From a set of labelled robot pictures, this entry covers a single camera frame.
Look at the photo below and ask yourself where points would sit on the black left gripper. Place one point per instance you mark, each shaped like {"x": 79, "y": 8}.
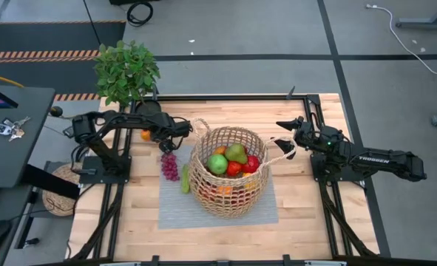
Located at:
{"x": 173, "y": 130}

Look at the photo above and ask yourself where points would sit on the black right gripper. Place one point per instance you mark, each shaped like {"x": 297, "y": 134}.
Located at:
{"x": 306, "y": 136}

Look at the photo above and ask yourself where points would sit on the red pomegranate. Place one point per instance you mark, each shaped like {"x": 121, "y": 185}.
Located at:
{"x": 251, "y": 164}

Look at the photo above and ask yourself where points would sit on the green apple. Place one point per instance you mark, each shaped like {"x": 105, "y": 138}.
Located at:
{"x": 217, "y": 165}

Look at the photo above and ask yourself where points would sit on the green pear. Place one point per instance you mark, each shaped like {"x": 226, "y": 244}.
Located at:
{"x": 236, "y": 153}

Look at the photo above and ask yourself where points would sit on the yellow bell pepper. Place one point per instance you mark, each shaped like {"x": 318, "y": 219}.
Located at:
{"x": 247, "y": 174}

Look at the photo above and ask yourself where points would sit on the small red apple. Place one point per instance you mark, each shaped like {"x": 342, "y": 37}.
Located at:
{"x": 234, "y": 168}

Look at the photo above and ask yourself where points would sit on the orange bell pepper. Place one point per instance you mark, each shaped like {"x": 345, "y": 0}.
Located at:
{"x": 223, "y": 190}

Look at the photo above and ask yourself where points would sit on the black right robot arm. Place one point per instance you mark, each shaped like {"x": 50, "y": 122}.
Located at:
{"x": 381, "y": 160}

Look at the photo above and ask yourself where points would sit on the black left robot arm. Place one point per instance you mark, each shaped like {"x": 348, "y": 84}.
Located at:
{"x": 129, "y": 119}

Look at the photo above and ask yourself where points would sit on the purple grape bunch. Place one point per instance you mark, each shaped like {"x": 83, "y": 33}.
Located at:
{"x": 170, "y": 168}

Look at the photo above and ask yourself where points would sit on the red and orange mango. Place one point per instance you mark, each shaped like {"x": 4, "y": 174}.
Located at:
{"x": 146, "y": 135}

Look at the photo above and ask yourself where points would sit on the green cucumber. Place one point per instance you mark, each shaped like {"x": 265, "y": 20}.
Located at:
{"x": 185, "y": 181}

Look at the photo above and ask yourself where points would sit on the green potted plant, black pot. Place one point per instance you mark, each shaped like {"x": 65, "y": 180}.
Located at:
{"x": 125, "y": 74}

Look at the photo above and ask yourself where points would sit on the grey woven placemat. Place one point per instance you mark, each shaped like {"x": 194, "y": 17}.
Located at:
{"x": 262, "y": 218}

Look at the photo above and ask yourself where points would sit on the black round knob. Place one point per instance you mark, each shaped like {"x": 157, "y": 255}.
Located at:
{"x": 56, "y": 111}

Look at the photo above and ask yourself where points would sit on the black desk support bar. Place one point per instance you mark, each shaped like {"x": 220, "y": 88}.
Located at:
{"x": 48, "y": 181}

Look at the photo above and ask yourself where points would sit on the round woven trivet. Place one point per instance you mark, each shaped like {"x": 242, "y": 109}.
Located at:
{"x": 57, "y": 205}

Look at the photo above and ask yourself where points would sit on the silver key bunch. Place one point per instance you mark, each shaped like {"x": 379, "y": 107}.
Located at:
{"x": 18, "y": 127}

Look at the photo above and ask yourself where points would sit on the black desk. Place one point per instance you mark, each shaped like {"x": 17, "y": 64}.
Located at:
{"x": 11, "y": 162}

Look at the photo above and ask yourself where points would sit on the black hazard-striped floor mat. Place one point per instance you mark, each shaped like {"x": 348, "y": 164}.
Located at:
{"x": 48, "y": 37}

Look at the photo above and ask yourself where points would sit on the black car key fob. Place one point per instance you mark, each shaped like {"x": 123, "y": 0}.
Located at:
{"x": 1, "y": 129}

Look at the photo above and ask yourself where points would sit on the grey table leg base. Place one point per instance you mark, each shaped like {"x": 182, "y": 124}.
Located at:
{"x": 425, "y": 24}

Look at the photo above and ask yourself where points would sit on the yellow rod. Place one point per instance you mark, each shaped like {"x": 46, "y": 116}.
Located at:
{"x": 1, "y": 78}

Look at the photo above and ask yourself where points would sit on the black aluminium table frame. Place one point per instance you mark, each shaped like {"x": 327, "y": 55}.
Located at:
{"x": 222, "y": 98}

